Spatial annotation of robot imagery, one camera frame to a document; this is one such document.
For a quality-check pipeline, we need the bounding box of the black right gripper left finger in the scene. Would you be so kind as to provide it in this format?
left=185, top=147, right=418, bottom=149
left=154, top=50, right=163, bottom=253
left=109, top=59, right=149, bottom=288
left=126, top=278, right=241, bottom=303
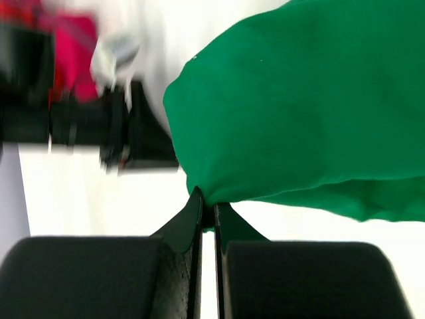
left=1, top=189, right=203, bottom=318

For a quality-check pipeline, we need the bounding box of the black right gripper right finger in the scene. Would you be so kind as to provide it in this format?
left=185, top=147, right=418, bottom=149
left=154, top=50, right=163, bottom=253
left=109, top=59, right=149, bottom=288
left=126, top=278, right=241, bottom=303
left=214, top=204, right=412, bottom=318

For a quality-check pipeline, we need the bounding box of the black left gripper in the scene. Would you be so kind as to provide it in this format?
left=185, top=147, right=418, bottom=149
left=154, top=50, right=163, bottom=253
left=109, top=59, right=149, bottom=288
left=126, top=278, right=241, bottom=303
left=50, top=81, right=179, bottom=169

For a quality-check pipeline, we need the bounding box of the green t shirt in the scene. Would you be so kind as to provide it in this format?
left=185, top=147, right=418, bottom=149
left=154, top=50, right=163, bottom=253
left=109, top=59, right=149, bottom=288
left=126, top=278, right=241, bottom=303
left=163, top=1, right=424, bottom=221

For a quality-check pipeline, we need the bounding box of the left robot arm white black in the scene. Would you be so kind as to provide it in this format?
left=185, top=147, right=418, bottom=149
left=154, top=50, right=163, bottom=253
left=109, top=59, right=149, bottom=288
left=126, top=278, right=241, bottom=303
left=1, top=23, right=179, bottom=169

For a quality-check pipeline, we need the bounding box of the pink folded t shirt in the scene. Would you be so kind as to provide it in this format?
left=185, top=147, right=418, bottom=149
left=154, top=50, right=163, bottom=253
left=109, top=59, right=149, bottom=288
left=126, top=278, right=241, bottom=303
left=54, top=13, right=98, bottom=102

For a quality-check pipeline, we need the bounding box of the red folded t shirt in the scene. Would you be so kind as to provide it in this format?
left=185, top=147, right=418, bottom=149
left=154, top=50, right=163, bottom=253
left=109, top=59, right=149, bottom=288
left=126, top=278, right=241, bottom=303
left=1, top=0, right=43, bottom=30

